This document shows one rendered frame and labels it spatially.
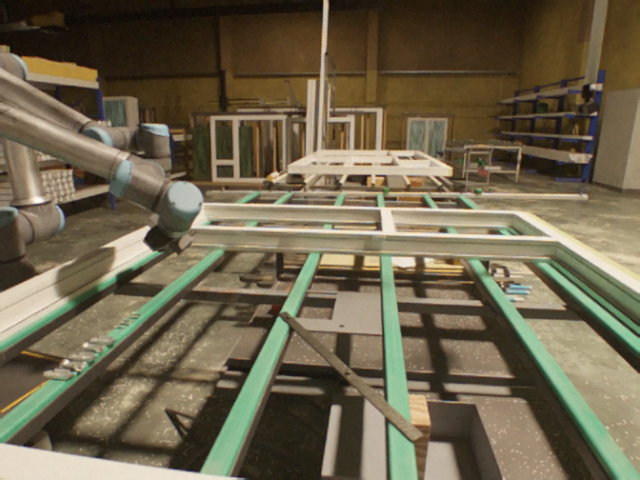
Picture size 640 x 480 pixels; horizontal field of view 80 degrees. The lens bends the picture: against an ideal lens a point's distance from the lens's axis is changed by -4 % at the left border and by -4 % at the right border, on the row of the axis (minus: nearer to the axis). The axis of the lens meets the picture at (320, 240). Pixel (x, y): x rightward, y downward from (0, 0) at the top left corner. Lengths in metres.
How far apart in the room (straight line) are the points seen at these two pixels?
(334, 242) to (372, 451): 0.72
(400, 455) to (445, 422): 0.44
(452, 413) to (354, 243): 0.62
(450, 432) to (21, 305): 1.01
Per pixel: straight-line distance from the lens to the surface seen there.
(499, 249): 1.41
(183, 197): 1.02
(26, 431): 0.79
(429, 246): 1.36
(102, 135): 1.49
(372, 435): 0.88
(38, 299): 1.13
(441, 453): 1.01
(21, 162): 1.92
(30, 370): 2.07
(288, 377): 1.26
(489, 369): 1.33
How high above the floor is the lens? 1.28
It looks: 16 degrees down
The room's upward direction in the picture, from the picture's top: straight up
